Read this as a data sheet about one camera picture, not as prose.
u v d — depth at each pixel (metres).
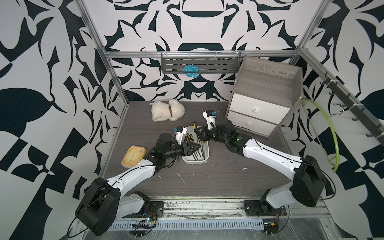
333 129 0.66
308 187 0.41
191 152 0.70
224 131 0.61
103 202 0.40
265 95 0.81
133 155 0.89
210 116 0.70
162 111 1.01
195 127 0.77
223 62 0.98
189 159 0.90
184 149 0.69
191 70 0.91
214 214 0.74
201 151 0.94
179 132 0.73
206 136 0.70
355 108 0.59
